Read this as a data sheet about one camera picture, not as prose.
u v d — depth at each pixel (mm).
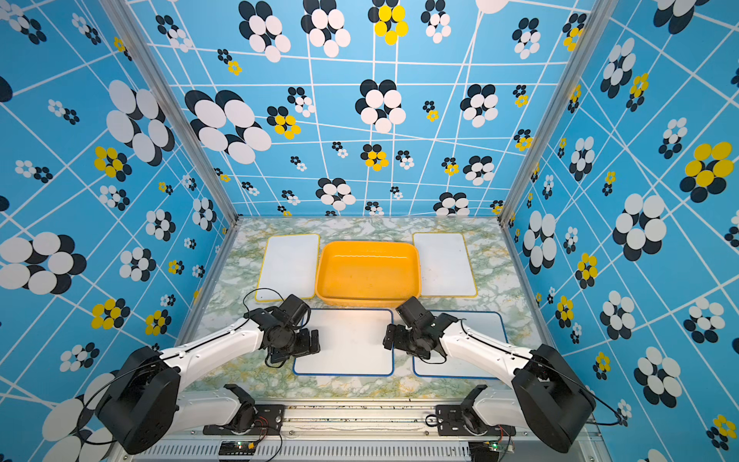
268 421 728
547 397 411
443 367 680
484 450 692
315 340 785
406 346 741
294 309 703
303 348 753
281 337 643
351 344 871
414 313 663
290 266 1107
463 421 653
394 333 766
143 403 412
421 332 640
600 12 680
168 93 831
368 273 1023
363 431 728
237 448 722
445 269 1031
